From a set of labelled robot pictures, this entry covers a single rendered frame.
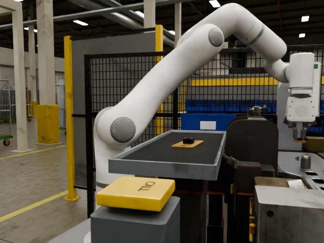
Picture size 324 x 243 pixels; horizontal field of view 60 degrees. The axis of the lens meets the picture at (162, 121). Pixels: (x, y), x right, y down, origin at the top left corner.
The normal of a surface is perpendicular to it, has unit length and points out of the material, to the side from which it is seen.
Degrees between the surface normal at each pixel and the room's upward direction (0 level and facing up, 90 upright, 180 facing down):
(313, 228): 90
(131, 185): 0
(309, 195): 0
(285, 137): 90
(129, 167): 90
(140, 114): 76
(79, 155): 90
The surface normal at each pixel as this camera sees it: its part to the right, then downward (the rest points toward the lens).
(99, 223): -0.25, 0.07
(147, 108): 0.69, -0.11
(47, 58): 0.91, 0.04
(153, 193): 0.00, -1.00
